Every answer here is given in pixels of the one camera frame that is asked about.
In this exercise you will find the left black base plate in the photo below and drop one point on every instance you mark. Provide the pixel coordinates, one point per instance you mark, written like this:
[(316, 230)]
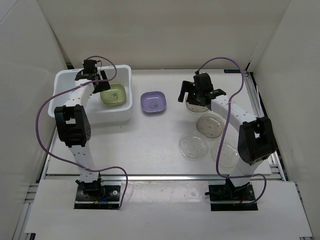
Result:
[(97, 195)]

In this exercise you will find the purple panda plate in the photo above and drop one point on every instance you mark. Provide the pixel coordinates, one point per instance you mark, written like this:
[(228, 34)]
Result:
[(153, 102)]

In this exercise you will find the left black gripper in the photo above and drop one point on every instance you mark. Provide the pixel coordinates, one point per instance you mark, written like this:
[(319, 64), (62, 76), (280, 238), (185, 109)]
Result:
[(103, 86)]

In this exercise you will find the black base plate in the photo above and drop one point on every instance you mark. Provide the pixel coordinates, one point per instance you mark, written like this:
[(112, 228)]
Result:
[(97, 195), (228, 198)]

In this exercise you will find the aluminium frame rail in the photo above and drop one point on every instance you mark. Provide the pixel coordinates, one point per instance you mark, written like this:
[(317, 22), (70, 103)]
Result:
[(275, 162), (136, 177)]

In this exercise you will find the smoky clear plate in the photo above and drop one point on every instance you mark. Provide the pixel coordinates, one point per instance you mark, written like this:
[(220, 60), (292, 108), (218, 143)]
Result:
[(196, 108), (210, 125)]

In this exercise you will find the aluminium frame rail right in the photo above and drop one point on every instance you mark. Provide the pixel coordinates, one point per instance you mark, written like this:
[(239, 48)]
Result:
[(275, 162)]

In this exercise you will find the clear textured plate right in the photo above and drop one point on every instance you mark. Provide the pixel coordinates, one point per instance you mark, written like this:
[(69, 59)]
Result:
[(228, 157)]

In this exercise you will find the aluminium frame rail front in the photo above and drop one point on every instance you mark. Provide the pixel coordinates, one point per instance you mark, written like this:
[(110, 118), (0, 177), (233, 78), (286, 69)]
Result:
[(136, 177)]

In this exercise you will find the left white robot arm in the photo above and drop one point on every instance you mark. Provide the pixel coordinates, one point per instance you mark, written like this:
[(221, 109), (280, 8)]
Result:
[(74, 128)]

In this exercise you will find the smoky clear plate far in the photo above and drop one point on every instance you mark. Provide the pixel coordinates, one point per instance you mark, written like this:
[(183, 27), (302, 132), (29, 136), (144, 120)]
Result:
[(196, 108)]

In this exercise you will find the yellow panda plate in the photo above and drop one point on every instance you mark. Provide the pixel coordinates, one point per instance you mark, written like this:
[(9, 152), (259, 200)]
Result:
[(113, 103)]

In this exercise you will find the smoky clear plate middle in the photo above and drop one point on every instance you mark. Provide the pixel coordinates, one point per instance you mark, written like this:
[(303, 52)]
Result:
[(210, 125)]

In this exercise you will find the clear textured plate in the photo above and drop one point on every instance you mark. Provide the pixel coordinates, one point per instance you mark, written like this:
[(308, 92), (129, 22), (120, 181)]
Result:
[(193, 146), (228, 157)]

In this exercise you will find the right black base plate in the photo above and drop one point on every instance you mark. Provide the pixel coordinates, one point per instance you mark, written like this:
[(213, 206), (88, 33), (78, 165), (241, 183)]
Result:
[(228, 198)]

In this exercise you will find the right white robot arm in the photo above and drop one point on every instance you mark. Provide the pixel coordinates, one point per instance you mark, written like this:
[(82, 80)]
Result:
[(256, 139)]

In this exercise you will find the white plastic bin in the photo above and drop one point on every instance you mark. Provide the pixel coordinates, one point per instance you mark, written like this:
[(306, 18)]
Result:
[(98, 112)]

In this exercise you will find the green panda plate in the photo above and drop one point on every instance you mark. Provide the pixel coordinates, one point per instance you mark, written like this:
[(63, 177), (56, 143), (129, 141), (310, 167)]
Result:
[(116, 93)]

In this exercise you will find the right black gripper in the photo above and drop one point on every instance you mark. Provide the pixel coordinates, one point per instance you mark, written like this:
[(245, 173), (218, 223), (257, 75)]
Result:
[(187, 87)]

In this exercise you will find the clear textured plate left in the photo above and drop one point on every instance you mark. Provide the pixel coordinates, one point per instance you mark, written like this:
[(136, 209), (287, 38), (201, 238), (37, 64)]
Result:
[(193, 146)]

